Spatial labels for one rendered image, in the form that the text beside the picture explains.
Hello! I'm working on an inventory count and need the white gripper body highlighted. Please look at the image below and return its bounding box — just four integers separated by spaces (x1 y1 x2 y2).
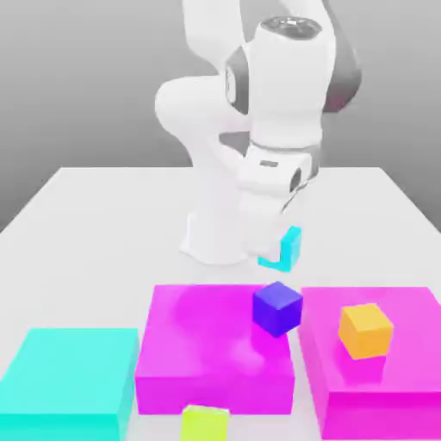
237 181 308 230

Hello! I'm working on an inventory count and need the small cyan cube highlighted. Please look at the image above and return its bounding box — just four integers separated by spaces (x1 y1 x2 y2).
257 225 302 274

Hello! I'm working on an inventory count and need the small purple cube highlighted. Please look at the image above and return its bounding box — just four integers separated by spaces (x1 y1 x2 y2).
252 280 304 339

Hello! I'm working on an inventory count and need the small orange cube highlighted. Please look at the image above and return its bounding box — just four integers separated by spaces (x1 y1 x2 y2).
338 302 394 362

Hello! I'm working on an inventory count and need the small yellow-green cube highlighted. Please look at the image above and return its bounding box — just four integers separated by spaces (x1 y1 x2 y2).
180 404 231 441

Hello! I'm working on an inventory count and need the large magenta box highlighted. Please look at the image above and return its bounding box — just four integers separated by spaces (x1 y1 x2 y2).
134 283 296 417

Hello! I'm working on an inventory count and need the large pink box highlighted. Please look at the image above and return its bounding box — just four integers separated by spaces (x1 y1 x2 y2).
297 286 441 441

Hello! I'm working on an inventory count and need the large cyan box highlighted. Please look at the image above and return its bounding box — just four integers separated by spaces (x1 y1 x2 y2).
0 326 140 441

